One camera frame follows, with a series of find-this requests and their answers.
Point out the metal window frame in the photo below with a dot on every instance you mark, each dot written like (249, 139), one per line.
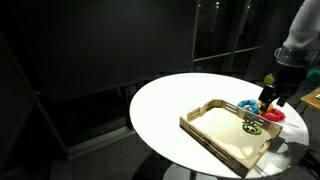
(213, 56)

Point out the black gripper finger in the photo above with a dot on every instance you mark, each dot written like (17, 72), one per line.
(267, 96)
(282, 100)

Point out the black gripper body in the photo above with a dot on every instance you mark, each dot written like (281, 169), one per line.
(289, 80)

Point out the green yellow toy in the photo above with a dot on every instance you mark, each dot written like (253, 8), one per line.
(256, 131)

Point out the wooden slatted crate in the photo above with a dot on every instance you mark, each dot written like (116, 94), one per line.
(213, 148)

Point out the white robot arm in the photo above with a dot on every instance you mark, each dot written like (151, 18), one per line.
(301, 36)

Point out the wooden side table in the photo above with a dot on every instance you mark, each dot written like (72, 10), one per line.
(312, 98)

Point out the yellow box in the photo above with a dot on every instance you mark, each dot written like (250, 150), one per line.
(268, 79)

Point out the white round table base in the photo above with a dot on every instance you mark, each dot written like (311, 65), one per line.
(176, 174)

